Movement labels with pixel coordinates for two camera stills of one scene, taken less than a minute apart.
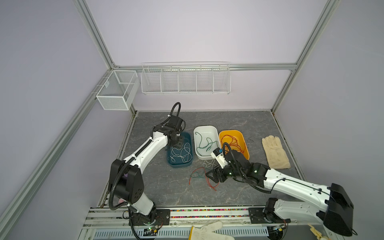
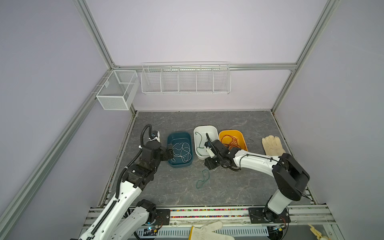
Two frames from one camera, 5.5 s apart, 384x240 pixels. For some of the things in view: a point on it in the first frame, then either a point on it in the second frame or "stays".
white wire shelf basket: [186, 78] stays
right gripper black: [215, 172] to [208, 163]
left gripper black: [180, 143] to [170, 154]
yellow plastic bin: [236, 140] stays
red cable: [229, 140] stays
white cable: [183, 152] stays
